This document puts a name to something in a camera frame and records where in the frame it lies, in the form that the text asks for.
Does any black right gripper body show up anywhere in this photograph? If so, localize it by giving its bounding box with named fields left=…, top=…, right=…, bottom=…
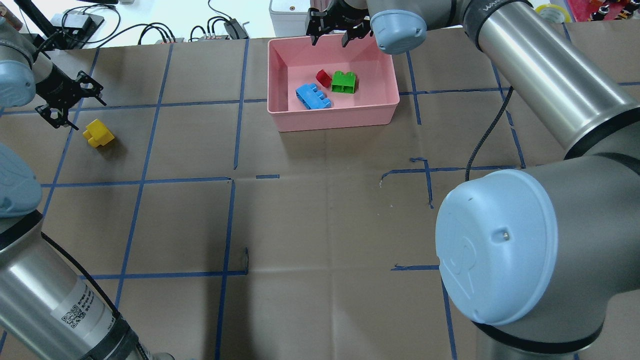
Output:
left=325, top=0, right=370, bottom=28

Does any yellow toy block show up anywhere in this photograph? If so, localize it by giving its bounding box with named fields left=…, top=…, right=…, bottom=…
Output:
left=82, top=119, right=115, bottom=149

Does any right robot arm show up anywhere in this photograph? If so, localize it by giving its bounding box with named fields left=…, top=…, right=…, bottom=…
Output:
left=305, top=0, right=640, bottom=360

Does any yellow tape roll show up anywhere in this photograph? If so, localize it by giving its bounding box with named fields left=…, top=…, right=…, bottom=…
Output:
left=534, top=3, right=572, bottom=24

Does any red toy block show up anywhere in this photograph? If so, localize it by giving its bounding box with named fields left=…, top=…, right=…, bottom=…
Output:
left=315, top=69, right=333, bottom=89

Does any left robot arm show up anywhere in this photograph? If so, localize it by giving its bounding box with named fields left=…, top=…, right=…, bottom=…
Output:
left=0, top=17, right=172, bottom=360

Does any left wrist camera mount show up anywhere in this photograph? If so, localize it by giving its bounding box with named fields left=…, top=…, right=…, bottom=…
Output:
left=34, top=66, right=107, bottom=131

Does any pink plastic box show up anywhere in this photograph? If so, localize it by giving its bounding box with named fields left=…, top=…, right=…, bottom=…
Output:
left=266, top=34, right=400, bottom=132

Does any green toy block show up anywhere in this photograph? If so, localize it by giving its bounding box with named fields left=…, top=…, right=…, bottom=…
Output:
left=330, top=70, right=358, bottom=95

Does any blue toy block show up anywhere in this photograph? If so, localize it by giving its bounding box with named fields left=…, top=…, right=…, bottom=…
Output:
left=295, top=83, right=332, bottom=110

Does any black cable bundle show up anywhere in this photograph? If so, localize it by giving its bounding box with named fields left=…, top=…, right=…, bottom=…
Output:
left=75, top=0, right=251, bottom=46

